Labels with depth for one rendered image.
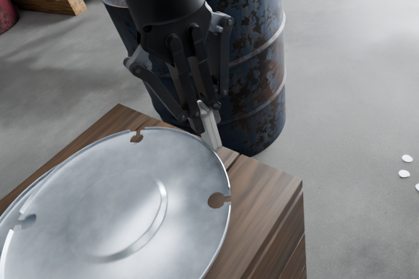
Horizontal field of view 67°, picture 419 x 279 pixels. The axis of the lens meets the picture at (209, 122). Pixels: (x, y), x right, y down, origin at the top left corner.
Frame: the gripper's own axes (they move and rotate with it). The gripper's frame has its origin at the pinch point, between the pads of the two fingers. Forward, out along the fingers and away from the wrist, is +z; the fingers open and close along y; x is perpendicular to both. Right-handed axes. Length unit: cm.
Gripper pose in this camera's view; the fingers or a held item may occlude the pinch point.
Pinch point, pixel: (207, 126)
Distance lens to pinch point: 42.2
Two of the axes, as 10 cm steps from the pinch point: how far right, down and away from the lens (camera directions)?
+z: 2.2, 7.2, 6.6
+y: 8.2, -5.1, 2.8
